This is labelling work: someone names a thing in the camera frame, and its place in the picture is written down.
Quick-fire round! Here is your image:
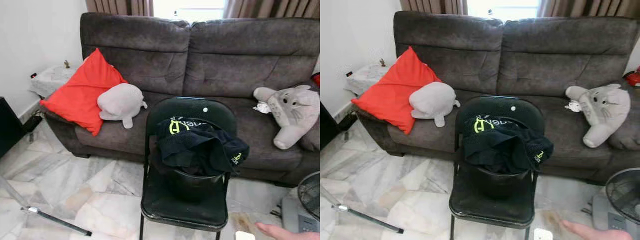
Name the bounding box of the person's bare hand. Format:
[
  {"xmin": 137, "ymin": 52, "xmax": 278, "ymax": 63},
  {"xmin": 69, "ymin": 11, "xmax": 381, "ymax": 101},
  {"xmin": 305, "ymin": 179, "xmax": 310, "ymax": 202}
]
[
  {"xmin": 561, "ymin": 220, "xmax": 635, "ymax": 240},
  {"xmin": 255, "ymin": 222, "xmax": 320, "ymax": 240}
]

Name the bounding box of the black t-shirt with green logo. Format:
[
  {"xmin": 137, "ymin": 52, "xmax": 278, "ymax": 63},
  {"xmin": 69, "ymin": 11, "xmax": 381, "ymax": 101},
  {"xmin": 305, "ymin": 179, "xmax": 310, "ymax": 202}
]
[
  {"xmin": 149, "ymin": 117, "xmax": 251, "ymax": 177},
  {"xmin": 459, "ymin": 115, "xmax": 555, "ymax": 175}
]

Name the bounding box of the grey floor fan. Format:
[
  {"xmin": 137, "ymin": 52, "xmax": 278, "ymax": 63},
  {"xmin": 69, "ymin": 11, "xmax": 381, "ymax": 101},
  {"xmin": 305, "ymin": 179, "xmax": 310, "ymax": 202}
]
[
  {"xmin": 592, "ymin": 167, "xmax": 640, "ymax": 238},
  {"xmin": 282, "ymin": 171, "xmax": 320, "ymax": 233}
]

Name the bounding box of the black plastic bucket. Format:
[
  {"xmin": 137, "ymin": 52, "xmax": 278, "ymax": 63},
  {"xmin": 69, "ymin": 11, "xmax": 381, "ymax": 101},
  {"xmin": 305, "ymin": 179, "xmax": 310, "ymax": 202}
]
[
  {"xmin": 472, "ymin": 165, "xmax": 533, "ymax": 201},
  {"xmin": 167, "ymin": 167, "xmax": 226, "ymax": 203}
]

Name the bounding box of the black folding chair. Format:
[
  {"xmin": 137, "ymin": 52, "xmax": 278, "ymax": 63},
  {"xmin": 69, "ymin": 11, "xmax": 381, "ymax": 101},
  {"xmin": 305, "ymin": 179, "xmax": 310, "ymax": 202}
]
[
  {"xmin": 139, "ymin": 96, "xmax": 240, "ymax": 240},
  {"xmin": 448, "ymin": 95, "xmax": 547, "ymax": 240}
]

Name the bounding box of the grey Totoro plush toy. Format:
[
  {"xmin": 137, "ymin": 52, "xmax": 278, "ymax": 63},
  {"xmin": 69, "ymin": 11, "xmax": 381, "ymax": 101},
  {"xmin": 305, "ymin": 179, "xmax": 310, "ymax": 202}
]
[
  {"xmin": 565, "ymin": 83, "xmax": 632, "ymax": 149},
  {"xmin": 252, "ymin": 84, "xmax": 320, "ymax": 151}
]

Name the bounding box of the side table with lace cloth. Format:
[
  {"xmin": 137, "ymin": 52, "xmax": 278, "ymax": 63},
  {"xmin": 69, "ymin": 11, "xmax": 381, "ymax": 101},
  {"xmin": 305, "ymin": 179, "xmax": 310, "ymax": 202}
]
[
  {"xmin": 344, "ymin": 62, "xmax": 386, "ymax": 96},
  {"xmin": 29, "ymin": 64, "xmax": 76, "ymax": 98}
]

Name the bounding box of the red square pillow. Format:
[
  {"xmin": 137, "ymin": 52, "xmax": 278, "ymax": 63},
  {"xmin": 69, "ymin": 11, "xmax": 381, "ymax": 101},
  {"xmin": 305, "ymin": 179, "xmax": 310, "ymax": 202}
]
[
  {"xmin": 351, "ymin": 46, "xmax": 443, "ymax": 135},
  {"xmin": 40, "ymin": 47, "xmax": 130, "ymax": 137}
]

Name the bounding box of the grey brown fabric sofa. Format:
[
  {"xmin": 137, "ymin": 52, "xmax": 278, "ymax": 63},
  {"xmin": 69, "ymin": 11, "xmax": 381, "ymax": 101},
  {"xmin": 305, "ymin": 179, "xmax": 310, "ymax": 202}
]
[
  {"xmin": 45, "ymin": 11, "xmax": 320, "ymax": 188},
  {"xmin": 356, "ymin": 10, "xmax": 640, "ymax": 185}
]

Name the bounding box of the grey seal plush toy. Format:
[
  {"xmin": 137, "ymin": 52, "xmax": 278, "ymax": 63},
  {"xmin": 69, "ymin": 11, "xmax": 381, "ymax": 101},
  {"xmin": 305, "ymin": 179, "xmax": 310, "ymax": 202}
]
[
  {"xmin": 408, "ymin": 81, "xmax": 461, "ymax": 128},
  {"xmin": 96, "ymin": 82, "xmax": 149, "ymax": 130}
]

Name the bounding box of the brown pleated curtain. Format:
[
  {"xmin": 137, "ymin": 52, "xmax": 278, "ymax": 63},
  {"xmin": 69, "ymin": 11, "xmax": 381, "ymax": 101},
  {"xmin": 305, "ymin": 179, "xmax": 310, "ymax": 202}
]
[
  {"xmin": 398, "ymin": 0, "xmax": 468, "ymax": 16},
  {"xmin": 85, "ymin": 0, "xmax": 155, "ymax": 17},
  {"xmin": 537, "ymin": 0, "xmax": 640, "ymax": 18},
  {"xmin": 222, "ymin": 0, "xmax": 320, "ymax": 20}
]

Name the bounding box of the bright window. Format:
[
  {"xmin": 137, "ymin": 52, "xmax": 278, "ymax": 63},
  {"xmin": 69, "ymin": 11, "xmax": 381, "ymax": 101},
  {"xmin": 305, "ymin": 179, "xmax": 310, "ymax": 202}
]
[
  {"xmin": 152, "ymin": 0, "xmax": 226, "ymax": 23},
  {"xmin": 466, "ymin": 0, "xmax": 541, "ymax": 22}
]

